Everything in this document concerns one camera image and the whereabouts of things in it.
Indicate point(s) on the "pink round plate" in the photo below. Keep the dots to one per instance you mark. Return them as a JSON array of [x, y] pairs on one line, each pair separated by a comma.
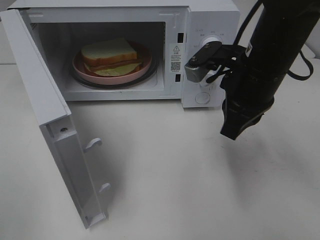
[[143, 53]]

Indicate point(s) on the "round door release button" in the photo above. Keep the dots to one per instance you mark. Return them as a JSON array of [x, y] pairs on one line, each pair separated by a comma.
[[202, 98]]

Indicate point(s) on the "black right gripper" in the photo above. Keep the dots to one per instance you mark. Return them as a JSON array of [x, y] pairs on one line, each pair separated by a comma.
[[227, 59]]

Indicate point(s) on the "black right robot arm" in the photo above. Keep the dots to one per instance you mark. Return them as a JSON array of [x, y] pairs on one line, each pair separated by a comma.
[[262, 53]]

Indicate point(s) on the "white microwave oven body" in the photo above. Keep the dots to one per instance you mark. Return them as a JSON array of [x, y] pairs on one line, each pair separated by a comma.
[[65, 26]]

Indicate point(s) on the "glass microwave turntable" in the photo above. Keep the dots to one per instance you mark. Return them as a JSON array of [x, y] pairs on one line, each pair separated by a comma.
[[155, 67]]

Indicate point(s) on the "upper white power knob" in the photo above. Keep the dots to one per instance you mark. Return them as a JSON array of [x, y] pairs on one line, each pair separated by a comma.
[[211, 38]]

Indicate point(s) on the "white bread slice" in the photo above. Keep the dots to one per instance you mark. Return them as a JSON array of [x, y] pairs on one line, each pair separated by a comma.
[[108, 52]]

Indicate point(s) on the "green lettuce leaf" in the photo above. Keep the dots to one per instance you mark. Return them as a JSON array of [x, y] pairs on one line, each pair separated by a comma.
[[118, 71]]

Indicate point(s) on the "white timer knob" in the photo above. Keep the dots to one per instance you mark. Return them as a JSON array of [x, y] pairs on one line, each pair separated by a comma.
[[203, 83]]

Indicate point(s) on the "white microwave door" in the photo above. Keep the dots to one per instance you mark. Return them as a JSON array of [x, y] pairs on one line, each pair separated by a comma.
[[53, 115]]

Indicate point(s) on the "white warning label sticker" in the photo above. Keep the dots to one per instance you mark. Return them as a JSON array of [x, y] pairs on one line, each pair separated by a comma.
[[175, 57]]

